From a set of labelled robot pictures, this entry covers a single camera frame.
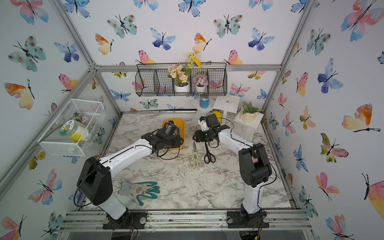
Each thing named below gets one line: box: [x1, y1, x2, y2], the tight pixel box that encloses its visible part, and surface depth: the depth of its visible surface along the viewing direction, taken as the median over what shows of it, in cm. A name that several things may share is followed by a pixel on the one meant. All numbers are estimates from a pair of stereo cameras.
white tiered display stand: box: [190, 94, 264, 132], surface depth 98 cm
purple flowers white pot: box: [192, 73, 209, 93], surface depth 91 cm
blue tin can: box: [199, 93, 210, 109], surface depth 101 cm
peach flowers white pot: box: [167, 64, 191, 93], surface depth 84 cm
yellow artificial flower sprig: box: [186, 52, 203, 69], surface depth 85 cm
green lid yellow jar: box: [60, 119, 91, 143], surface depth 66 cm
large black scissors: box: [204, 142, 216, 164], surface depth 98 cm
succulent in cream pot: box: [240, 101, 264, 123], surface depth 91 cm
